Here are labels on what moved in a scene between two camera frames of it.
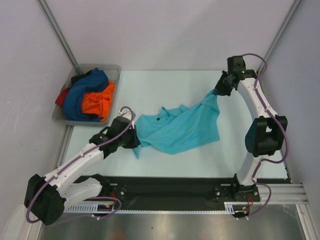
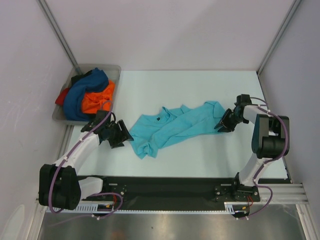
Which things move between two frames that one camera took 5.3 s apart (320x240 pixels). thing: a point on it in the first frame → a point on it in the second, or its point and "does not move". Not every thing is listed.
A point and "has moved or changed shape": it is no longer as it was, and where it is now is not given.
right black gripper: x=221 y=86 → x=229 y=119
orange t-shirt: x=99 y=103 does not move
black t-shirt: x=75 y=77 does not move
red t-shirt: x=59 y=101 does not move
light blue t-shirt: x=177 y=131 has moved or changed shape
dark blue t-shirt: x=96 y=80 does not move
